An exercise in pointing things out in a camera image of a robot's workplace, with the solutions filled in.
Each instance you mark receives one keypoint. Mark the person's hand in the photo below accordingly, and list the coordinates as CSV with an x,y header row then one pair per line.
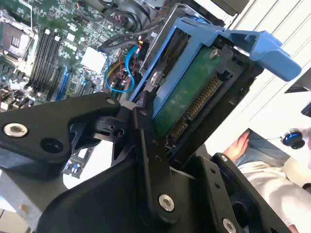
x,y
238,146

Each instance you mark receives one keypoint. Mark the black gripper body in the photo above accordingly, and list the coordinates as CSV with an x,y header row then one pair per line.
x,y
102,208

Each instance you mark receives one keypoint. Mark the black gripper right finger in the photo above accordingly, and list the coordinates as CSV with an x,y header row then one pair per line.
x,y
213,179

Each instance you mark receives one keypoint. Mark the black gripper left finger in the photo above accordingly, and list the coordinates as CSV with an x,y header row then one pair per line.
x,y
48,116

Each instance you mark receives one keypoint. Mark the hard disk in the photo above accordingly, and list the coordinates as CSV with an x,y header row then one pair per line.
x,y
194,92

